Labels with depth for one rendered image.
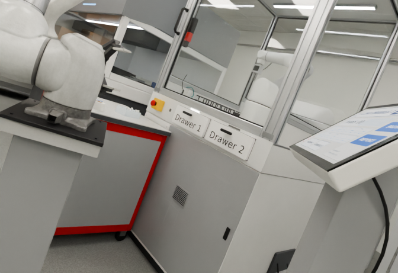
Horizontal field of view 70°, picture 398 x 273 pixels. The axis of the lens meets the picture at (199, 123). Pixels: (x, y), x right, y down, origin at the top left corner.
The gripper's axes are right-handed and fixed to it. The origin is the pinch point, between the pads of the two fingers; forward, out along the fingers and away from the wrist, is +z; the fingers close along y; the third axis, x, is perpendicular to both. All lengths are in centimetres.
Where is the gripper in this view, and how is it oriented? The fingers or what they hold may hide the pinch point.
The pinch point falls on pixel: (120, 70)
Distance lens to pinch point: 102.8
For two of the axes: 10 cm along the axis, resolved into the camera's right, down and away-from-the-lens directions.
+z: 7.5, 2.6, -6.1
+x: -6.0, -1.2, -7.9
